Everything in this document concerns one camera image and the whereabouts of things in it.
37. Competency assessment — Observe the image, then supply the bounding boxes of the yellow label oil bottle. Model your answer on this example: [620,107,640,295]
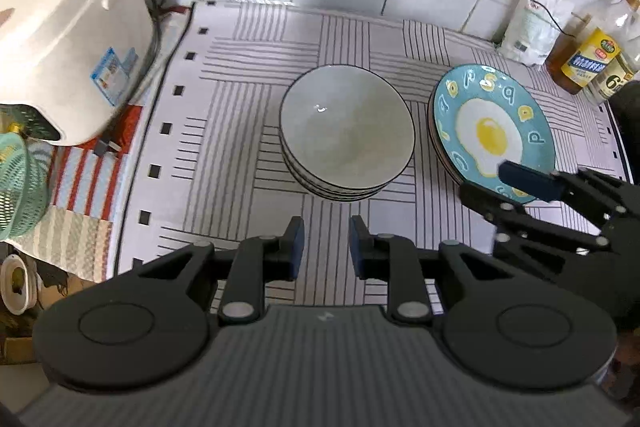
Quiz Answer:
[545,0,626,95]

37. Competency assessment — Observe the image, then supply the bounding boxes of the colourful striped towel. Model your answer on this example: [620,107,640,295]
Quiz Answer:
[10,102,146,283]

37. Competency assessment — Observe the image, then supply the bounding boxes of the yellow cap vinegar bottle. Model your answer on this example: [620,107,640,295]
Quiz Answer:
[582,0,640,105]

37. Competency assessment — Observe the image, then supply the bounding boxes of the blue fried egg plate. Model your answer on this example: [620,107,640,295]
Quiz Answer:
[432,64,557,206]

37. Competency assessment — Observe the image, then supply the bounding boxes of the white rice cooker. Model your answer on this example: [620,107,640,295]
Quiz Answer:
[0,0,157,145]

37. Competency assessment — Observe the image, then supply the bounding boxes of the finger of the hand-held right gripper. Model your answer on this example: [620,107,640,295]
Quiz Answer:
[498,159,631,224]
[459,181,613,282]

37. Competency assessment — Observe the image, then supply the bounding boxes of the beige black-rimmed bowl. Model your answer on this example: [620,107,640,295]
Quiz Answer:
[278,64,416,188]

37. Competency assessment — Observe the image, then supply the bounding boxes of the striped grey table mat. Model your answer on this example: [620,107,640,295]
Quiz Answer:
[112,0,626,308]

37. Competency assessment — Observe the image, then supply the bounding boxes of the green plastic basket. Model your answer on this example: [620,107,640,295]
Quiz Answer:
[0,104,51,242]

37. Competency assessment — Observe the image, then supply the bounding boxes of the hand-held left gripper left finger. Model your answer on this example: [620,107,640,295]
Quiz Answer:
[137,216,306,325]

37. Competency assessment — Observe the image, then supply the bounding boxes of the small white dish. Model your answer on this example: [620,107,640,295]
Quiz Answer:
[0,254,42,314]

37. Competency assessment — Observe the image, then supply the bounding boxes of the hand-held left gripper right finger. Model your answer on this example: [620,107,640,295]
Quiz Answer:
[349,214,516,325]

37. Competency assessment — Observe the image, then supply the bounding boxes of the white seasoning bag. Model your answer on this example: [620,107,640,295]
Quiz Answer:
[500,0,576,68]

